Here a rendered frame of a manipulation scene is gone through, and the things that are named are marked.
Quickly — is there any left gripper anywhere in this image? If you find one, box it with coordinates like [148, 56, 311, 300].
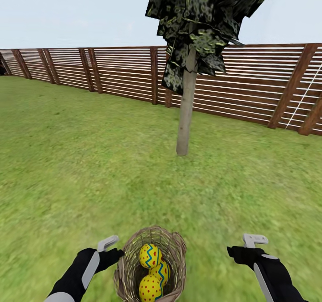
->
[99, 248, 124, 272]

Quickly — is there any easter egg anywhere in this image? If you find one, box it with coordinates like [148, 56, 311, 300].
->
[147, 260, 171, 287]
[138, 242, 163, 270]
[138, 274, 165, 302]

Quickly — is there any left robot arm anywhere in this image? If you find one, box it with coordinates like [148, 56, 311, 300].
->
[44, 235, 124, 302]

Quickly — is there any wicker basket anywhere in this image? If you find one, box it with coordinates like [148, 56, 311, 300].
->
[112, 225, 187, 302]

